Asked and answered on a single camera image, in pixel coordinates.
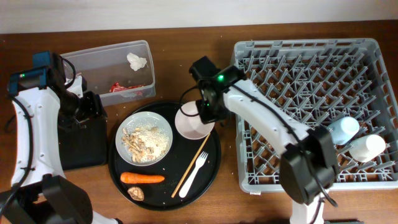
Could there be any grey plate with food scraps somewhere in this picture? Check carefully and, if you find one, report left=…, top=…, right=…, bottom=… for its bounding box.
left=114, top=111, right=174, bottom=166

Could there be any light blue plastic cup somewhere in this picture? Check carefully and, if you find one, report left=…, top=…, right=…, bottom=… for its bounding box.
left=328, top=116, right=359, bottom=145

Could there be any cream plastic cup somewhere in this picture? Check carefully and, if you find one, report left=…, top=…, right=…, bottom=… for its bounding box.
left=349, top=134, right=386, bottom=163

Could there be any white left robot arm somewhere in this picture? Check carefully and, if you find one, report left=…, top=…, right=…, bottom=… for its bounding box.
left=1, top=51, right=118, bottom=223

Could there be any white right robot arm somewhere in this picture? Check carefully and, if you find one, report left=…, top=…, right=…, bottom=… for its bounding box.
left=189, top=57, right=338, bottom=223

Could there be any black rectangular waste bin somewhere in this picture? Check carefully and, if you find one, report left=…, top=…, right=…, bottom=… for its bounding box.
left=58, top=116, right=108, bottom=170

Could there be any clear plastic waste bin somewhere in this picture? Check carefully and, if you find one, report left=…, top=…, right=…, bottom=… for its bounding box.
left=62, top=40, right=156, bottom=106

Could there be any grey plastic dishwasher rack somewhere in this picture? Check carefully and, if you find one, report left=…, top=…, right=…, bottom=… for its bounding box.
left=231, top=39, right=397, bottom=190

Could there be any wooden chopstick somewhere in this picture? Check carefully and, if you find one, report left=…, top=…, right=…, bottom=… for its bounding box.
left=171, top=134, right=210, bottom=198

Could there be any red snack wrapper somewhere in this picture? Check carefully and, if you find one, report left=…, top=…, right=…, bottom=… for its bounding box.
left=109, top=82, right=143, bottom=93

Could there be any white plastic fork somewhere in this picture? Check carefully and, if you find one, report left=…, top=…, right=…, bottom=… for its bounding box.
left=178, top=152, right=208, bottom=198

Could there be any round black serving tray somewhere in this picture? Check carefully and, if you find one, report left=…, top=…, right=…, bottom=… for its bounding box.
left=108, top=101, right=221, bottom=211

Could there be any crumpled white tissue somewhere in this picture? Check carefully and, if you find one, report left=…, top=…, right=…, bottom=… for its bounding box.
left=126, top=53, right=147, bottom=72

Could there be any orange carrot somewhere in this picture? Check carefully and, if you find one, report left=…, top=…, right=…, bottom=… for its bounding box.
left=120, top=172, right=165, bottom=184

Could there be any brown mushroom piece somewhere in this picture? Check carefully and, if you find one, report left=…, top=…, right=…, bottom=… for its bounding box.
left=127, top=187, right=144, bottom=202

